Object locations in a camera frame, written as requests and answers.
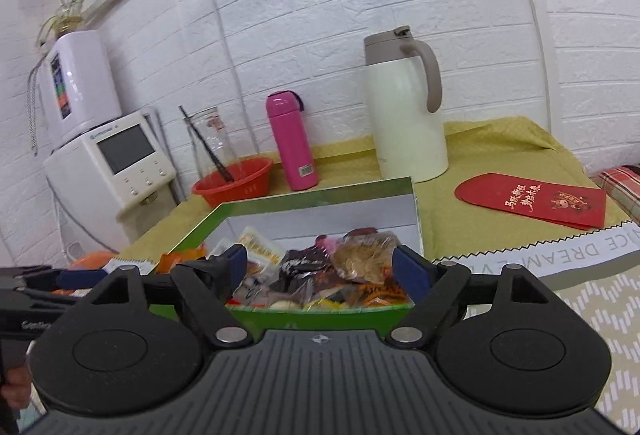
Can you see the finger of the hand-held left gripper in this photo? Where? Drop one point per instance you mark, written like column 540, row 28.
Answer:
column 82, row 280

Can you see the red plaid pillow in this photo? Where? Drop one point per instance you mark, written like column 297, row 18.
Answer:
column 622, row 185

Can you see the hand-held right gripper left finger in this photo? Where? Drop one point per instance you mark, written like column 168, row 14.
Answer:
column 236, row 261

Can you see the orange bag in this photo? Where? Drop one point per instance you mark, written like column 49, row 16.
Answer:
column 92, row 260

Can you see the pile of assorted snack packets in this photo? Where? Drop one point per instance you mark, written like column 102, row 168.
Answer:
column 320, row 270

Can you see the person's left hand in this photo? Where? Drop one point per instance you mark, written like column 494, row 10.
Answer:
column 17, row 387

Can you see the clear glass with stick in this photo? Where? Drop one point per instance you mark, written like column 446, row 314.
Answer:
column 205, row 145

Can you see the pink insulated bottle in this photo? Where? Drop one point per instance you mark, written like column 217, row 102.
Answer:
column 292, row 140

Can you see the cream thermos jug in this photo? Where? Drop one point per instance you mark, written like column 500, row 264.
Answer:
column 405, row 130

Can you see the yellow green tablecloth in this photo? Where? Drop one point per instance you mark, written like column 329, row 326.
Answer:
column 500, row 150

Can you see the green cardboard box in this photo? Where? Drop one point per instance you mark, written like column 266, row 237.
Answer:
column 320, row 210

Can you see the red plastic basket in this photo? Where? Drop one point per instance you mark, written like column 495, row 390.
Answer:
column 245, row 187

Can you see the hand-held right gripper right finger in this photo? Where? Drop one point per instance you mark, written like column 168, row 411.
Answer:
column 410, row 265

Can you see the red envelope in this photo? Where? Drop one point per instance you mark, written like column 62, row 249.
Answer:
column 530, row 202

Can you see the potted green plant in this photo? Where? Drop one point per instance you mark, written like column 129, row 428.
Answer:
column 67, row 10

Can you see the beige patterned mat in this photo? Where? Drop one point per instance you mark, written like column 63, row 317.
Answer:
column 610, row 325

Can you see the white appliance with screen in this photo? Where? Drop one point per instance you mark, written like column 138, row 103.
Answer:
column 110, row 195

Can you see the white water purifier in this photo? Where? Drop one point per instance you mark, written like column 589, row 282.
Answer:
column 82, row 85

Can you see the orange snack packet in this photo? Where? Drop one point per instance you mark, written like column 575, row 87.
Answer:
column 182, row 261

